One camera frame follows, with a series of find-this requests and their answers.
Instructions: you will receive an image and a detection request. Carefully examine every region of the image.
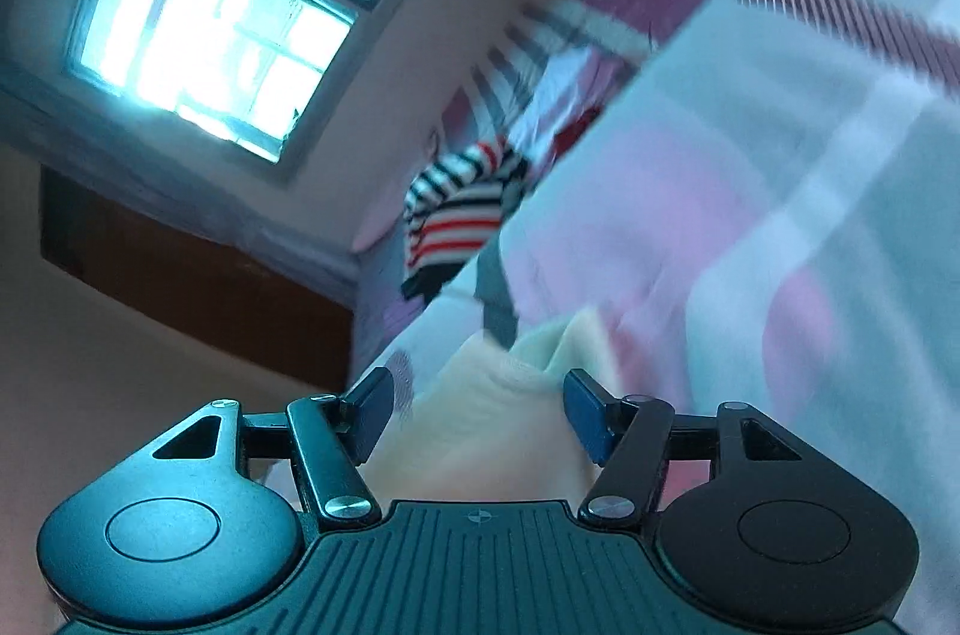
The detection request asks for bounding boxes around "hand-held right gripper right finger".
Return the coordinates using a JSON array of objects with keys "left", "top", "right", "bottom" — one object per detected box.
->
[{"left": 562, "top": 369, "right": 809, "bottom": 522}]

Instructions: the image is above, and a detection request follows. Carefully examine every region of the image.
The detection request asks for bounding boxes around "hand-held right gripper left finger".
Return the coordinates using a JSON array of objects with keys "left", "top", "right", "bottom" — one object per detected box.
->
[{"left": 150, "top": 367, "right": 395, "bottom": 525}]

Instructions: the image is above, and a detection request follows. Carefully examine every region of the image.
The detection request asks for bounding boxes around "white knitted sweater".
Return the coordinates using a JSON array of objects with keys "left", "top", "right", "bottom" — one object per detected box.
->
[{"left": 360, "top": 309, "right": 625, "bottom": 510}]

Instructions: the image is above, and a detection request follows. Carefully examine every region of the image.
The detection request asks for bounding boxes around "brown wooden wardrobe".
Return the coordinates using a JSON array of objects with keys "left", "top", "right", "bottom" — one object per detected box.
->
[{"left": 41, "top": 166, "right": 356, "bottom": 393}]

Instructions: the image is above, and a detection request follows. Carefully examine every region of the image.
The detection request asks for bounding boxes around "black white striped garment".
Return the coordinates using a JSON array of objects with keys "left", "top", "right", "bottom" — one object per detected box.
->
[{"left": 401, "top": 140, "right": 530, "bottom": 300}]

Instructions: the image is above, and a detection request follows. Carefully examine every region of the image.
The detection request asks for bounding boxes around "patterned pastel bed sheet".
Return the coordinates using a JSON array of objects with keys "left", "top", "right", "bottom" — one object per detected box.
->
[{"left": 351, "top": 0, "right": 960, "bottom": 606}]

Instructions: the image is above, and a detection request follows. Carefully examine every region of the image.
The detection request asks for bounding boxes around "striped mattress sheet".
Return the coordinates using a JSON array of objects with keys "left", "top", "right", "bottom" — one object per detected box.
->
[{"left": 442, "top": 0, "right": 653, "bottom": 160}]

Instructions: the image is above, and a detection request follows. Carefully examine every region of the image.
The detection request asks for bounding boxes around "window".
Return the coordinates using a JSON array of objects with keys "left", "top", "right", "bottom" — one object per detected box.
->
[{"left": 64, "top": 0, "right": 467, "bottom": 168}]

